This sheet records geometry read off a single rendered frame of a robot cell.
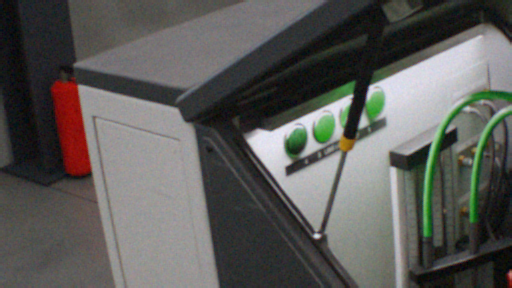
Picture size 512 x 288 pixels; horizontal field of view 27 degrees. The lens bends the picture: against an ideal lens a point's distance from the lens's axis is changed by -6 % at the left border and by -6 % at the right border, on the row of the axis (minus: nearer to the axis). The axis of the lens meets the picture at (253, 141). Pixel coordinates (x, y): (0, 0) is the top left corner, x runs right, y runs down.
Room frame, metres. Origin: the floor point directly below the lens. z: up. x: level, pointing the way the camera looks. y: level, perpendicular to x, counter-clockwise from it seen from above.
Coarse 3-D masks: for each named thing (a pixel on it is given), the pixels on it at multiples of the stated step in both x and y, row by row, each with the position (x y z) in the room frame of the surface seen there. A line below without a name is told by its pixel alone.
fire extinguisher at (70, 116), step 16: (64, 80) 5.01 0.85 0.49; (64, 96) 4.96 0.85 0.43; (64, 112) 4.96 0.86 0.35; (80, 112) 4.98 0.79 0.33; (64, 128) 4.96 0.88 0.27; (80, 128) 4.97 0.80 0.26; (64, 144) 4.97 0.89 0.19; (80, 144) 4.96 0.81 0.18; (64, 160) 5.00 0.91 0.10; (80, 160) 4.96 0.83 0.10
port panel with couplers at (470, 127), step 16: (480, 64) 1.85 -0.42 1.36; (448, 80) 1.78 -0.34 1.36; (464, 80) 1.82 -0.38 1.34; (480, 80) 1.85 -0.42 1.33; (448, 96) 1.78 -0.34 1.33; (464, 96) 1.81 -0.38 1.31; (464, 112) 1.78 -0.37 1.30; (464, 128) 1.81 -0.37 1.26; (480, 128) 1.85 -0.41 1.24; (464, 144) 1.81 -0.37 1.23; (496, 144) 1.84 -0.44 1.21; (464, 160) 1.79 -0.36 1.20; (464, 176) 1.81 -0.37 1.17; (480, 176) 1.84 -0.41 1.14; (464, 192) 1.80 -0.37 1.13; (480, 192) 1.84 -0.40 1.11; (464, 208) 1.79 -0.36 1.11; (480, 208) 1.84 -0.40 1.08; (464, 224) 1.80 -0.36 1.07
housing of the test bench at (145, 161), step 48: (288, 0) 1.89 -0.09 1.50; (144, 48) 1.70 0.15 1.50; (192, 48) 1.66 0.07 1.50; (240, 48) 1.63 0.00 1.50; (96, 96) 1.63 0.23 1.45; (144, 96) 1.54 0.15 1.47; (96, 144) 1.65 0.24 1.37; (144, 144) 1.56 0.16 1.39; (192, 144) 1.47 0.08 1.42; (144, 192) 1.57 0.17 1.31; (192, 192) 1.48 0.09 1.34; (144, 240) 1.59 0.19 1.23; (192, 240) 1.50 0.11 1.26
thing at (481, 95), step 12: (468, 96) 1.53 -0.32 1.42; (480, 96) 1.51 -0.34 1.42; (492, 96) 1.49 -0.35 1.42; (504, 96) 1.48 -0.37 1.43; (456, 108) 1.55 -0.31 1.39; (444, 120) 1.57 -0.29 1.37; (444, 132) 1.57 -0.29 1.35; (432, 144) 1.59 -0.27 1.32; (432, 156) 1.59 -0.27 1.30; (432, 168) 1.59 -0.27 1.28; (432, 180) 1.60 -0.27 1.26; (432, 240) 1.60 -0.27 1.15
